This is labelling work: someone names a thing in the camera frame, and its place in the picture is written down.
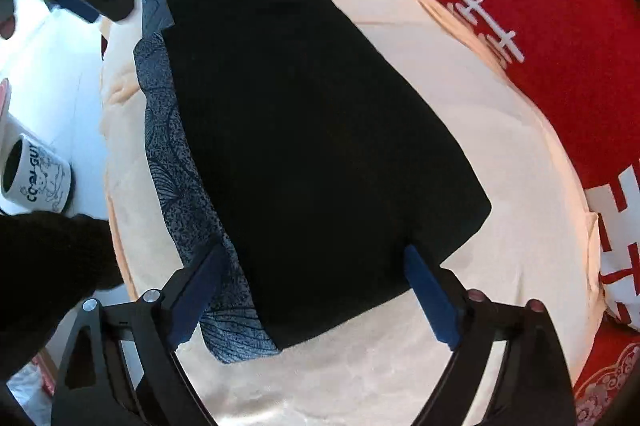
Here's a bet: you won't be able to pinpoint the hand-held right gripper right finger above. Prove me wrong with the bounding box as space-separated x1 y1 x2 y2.
402 245 576 426

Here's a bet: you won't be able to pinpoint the red printed blanket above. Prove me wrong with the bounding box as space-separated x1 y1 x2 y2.
320 0 640 332

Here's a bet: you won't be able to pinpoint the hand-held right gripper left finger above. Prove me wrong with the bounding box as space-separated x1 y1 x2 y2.
50 245 231 426

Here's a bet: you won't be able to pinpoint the clear plastic bag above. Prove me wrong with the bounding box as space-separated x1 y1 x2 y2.
7 363 56 412

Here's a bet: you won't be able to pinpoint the blue patterned cloth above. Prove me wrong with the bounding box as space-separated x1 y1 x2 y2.
132 0 281 366

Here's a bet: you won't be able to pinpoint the person's black fleece clothing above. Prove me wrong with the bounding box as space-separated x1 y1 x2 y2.
0 211 123 387

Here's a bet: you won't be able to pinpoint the red patterned bedsheet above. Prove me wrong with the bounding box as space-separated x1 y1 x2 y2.
570 311 640 426

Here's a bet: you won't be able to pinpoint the black pants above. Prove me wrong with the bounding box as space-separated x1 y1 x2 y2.
157 0 493 352

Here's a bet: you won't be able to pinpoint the white printed mug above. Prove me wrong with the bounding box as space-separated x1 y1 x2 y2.
0 133 75 214

